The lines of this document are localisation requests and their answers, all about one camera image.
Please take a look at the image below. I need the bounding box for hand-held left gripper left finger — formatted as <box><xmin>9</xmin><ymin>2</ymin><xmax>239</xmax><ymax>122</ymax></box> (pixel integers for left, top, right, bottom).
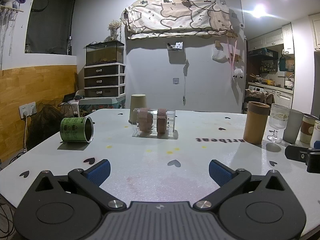
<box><xmin>34</xmin><ymin>159</ymin><xmax>127</xmax><ymax>212</ymax></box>

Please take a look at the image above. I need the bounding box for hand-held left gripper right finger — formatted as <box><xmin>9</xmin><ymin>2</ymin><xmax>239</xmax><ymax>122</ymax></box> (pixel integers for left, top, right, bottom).
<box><xmin>193</xmin><ymin>159</ymin><xmax>288</xmax><ymax>210</ymax></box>

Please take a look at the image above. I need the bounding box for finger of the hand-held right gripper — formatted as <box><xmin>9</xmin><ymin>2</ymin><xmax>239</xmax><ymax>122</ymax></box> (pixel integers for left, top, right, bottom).
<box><xmin>285</xmin><ymin>144</ymin><xmax>310</xmax><ymax>162</ymax></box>

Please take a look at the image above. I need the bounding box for white cup with brown band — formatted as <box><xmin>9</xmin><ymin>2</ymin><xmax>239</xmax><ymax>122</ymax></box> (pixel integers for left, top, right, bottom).
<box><xmin>300</xmin><ymin>114</ymin><xmax>319</xmax><ymax>144</ymax></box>

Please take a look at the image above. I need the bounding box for grey cup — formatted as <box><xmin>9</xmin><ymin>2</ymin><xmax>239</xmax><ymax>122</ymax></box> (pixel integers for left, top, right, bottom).
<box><xmin>283</xmin><ymin>109</ymin><xmax>304</xmax><ymax>144</ymax></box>

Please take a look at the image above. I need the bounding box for green metal cup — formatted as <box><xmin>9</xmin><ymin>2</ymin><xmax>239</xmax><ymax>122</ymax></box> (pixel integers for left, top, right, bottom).
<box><xmin>60</xmin><ymin>116</ymin><xmax>95</xmax><ymax>143</ymax></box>

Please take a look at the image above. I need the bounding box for brown cylindrical cup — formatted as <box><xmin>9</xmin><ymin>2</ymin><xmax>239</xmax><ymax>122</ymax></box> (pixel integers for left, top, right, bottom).
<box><xmin>243</xmin><ymin>101</ymin><xmax>271</xmax><ymax>145</ymax></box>

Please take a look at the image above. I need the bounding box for beige paper cup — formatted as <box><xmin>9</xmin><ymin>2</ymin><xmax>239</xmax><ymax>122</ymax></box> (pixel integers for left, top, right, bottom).
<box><xmin>128</xmin><ymin>94</ymin><xmax>147</xmax><ymax>124</ymax></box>

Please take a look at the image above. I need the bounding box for ribbed glass goblet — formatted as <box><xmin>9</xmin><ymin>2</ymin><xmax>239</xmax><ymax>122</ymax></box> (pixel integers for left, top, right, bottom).
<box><xmin>267</xmin><ymin>103</ymin><xmax>291</xmax><ymax>144</ymax></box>

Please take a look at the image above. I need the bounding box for chair with brown cloth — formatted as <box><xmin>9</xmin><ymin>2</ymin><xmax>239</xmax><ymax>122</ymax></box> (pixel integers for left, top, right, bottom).
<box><xmin>244</xmin><ymin>88</ymin><xmax>276</xmax><ymax>107</ymax></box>

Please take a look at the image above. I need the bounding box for black mesh cloth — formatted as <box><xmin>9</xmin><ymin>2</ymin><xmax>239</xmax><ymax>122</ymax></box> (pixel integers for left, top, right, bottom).
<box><xmin>27</xmin><ymin>104</ymin><xmax>66</xmax><ymax>148</ymax></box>

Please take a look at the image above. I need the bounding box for clear acrylic box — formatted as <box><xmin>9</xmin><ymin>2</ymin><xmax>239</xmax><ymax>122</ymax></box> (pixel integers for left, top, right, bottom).
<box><xmin>132</xmin><ymin>107</ymin><xmax>176</xmax><ymax>138</ymax></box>

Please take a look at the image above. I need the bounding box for black laptop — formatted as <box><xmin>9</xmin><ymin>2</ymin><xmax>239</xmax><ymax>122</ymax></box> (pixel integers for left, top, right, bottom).
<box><xmin>62</xmin><ymin>92</ymin><xmax>77</xmax><ymax>103</ymax></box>

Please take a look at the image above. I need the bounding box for drawer cabinet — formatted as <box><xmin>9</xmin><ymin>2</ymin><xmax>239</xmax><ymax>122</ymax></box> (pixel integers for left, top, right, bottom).
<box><xmin>83</xmin><ymin>63</ymin><xmax>126</xmax><ymax>98</ymax></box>

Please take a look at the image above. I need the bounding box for white kitchen cabinet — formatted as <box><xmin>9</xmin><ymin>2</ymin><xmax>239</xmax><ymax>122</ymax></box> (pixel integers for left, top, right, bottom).
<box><xmin>247</xmin><ymin>28</ymin><xmax>284</xmax><ymax>52</ymax></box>

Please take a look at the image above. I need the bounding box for glass fish tank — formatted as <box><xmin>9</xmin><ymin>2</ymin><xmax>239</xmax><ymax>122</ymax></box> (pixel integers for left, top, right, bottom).
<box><xmin>85</xmin><ymin>40</ymin><xmax>125</xmax><ymax>67</ymax></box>

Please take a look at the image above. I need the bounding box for white hanging bag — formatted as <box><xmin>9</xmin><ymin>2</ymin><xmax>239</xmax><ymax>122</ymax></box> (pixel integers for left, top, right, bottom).
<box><xmin>212</xmin><ymin>47</ymin><xmax>227</xmax><ymax>62</ymax></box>

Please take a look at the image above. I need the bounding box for dried flower vase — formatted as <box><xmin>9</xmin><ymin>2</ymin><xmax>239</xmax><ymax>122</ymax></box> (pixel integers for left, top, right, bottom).
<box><xmin>108</xmin><ymin>19</ymin><xmax>122</xmax><ymax>41</ymax></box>

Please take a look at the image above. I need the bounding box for ceiling light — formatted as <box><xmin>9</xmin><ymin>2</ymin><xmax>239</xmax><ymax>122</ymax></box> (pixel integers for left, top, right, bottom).
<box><xmin>252</xmin><ymin>4</ymin><xmax>267</xmax><ymax>18</ymax></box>

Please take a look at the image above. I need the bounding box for dark window curtain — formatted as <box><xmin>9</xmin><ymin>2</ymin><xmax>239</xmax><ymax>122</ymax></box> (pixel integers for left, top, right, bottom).
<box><xmin>25</xmin><ymin>0</ymin><xmax>76</xmax><ymax>55</ymax></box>

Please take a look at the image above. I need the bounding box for printed blanket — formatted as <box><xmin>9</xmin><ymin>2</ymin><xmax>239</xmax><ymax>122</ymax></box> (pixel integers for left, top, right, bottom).
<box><xmin>123</xmin><ymin>0</ymin><xmax>233</xmax><ymax>40</ymax></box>

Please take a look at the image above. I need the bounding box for white power cable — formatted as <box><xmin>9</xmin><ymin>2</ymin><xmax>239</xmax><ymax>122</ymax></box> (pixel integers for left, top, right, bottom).
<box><xmin>23</xmin><ymin>117</ymin><xmax>28</xmax><ymax>153</ymax></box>

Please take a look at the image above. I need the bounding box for white wall socket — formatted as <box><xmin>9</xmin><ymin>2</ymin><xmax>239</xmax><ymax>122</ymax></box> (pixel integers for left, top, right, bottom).
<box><xmin>19</xmin><ymin>101</ymin><xmax>38</xmax><ymax>120</ymax></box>

